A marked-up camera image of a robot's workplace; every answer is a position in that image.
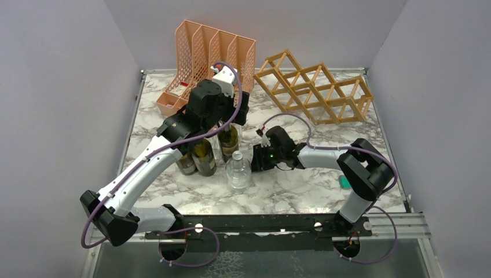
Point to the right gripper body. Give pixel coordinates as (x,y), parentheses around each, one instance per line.
(267,157)

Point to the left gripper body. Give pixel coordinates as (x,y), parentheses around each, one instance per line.
(229,110)

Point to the dark wine bottle with label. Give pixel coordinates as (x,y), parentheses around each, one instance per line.
(228,141)

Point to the round clear bottle with cap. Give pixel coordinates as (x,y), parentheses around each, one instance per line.
(238,172)

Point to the wooden wine rack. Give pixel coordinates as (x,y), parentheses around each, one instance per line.
(314,91)

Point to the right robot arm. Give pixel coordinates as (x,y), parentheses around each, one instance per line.
(366,170)

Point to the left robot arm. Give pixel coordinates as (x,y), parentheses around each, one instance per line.
(111,210)

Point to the small clear glass bottle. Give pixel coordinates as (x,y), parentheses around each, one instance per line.
(216,148)

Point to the dark wine bottle far left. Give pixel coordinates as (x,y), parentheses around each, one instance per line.
(186,164)

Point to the pink plastic file organizer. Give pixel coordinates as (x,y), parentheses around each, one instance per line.
(198,47)

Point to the green sponge block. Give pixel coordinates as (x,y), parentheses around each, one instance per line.
(344,183)

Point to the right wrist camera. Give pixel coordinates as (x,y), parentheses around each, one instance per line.
(265,141)

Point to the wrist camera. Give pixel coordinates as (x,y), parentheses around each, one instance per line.
(225,78)
(265,141)

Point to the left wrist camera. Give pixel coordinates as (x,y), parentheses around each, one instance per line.
(225,78)

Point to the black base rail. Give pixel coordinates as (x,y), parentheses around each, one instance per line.
(259,232)

